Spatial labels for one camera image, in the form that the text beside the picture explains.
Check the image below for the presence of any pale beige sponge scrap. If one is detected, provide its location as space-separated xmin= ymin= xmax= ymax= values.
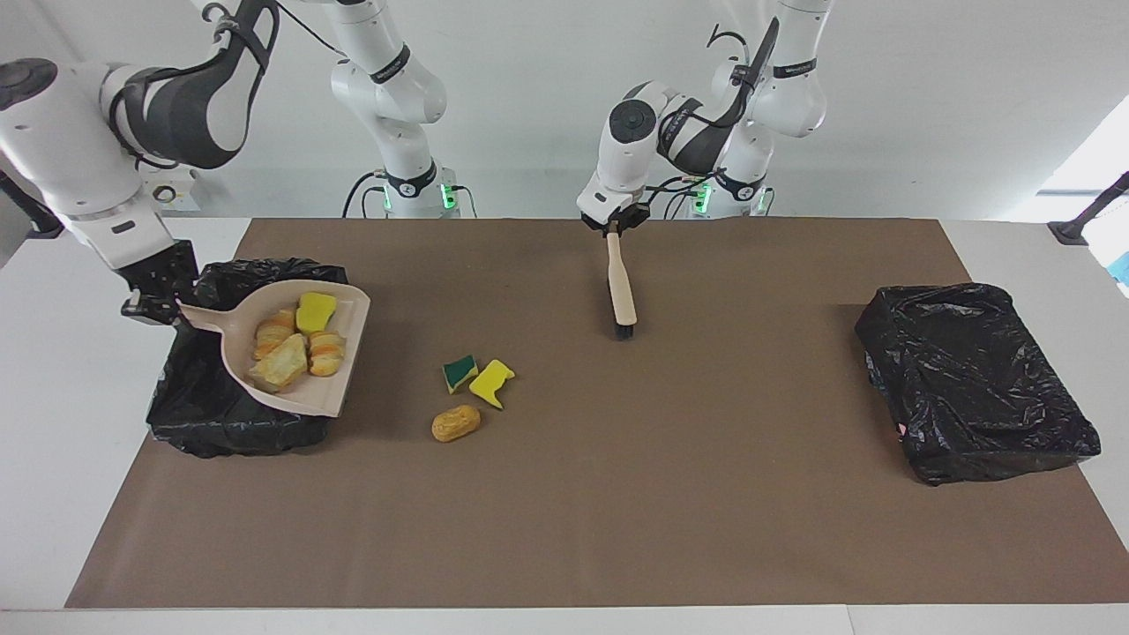
xmin=248 ymin=332 xmax=310 ymax=394

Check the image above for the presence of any plain yellow sponge piece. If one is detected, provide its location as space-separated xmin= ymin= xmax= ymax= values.
xmin=295 ymin=292 xmax=339 ymax=335

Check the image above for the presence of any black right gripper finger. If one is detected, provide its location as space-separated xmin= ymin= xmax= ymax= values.
xmin=122 ymin=295 xmax=184 ymax=325

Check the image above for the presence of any black bag bin pink spot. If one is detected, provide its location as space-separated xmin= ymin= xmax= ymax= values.
xmin=853 ymin=282 xmax=1103 ymax=487

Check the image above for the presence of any beige plastic dustpan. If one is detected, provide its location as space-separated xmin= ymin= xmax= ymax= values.
xmin=176 ymin=280 xmax=372 ymax=419

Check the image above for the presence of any brown paper table mat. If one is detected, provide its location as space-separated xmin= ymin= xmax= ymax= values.
xmin=66 ymin=218 xmax=1129 ymax=609

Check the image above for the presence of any beige hand brush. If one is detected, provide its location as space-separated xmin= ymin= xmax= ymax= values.
xmin=605 ymin=231 xmax=639 ymax=340

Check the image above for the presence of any green and yellow sponge piece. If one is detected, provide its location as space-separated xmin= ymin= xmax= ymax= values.
xmin=442 ymin=355 xmax=480 ymax=395

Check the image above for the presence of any notched yellow sponge piece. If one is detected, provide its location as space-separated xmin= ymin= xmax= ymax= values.
xmin=468 ymin=358 xmax=517 ymax=411

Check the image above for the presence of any black bag lined bin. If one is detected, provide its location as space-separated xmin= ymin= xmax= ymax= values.
xmin=146 ymin=258 xmax=354 ymax=459

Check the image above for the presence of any brown oval sponge lump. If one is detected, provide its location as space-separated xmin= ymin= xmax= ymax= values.
xmin=430 ymin=404 xmax=482 ymax=444

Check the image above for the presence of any black camera stand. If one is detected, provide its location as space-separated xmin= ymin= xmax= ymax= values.
xmin=1047 ymin=171 xmax=1129 ymax=247
xmin=0 ymin=170 xmax=65 ymax=240

